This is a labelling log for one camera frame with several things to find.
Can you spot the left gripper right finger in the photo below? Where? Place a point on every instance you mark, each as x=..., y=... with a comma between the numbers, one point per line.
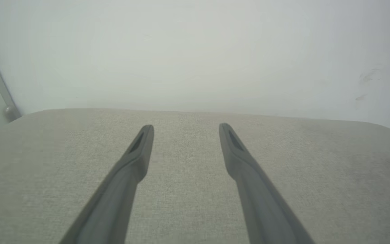
x=262, y=203

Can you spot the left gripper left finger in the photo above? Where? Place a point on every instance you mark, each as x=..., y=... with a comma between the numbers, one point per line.
x=113, y=203

